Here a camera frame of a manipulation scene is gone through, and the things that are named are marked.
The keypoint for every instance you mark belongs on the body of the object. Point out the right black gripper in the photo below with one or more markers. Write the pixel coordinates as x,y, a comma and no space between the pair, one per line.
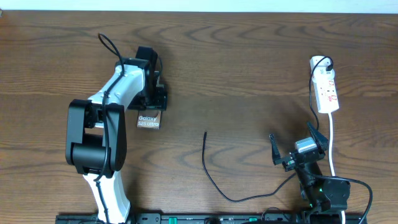
289,163

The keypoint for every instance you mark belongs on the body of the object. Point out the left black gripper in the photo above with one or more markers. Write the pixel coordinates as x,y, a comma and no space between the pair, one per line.
161,103

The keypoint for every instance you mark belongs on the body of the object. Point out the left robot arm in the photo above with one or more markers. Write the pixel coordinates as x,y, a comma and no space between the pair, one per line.
96,143

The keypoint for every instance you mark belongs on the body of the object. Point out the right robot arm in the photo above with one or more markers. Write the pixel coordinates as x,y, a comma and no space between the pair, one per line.
327,196

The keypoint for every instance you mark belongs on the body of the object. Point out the white charger plug adapter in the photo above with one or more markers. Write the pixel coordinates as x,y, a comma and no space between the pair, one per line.
326,72

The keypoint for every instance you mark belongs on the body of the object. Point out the white power strip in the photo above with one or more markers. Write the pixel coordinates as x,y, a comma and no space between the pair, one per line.
325,90

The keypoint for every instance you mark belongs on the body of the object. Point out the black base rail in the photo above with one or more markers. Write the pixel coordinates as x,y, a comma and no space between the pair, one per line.
156,218

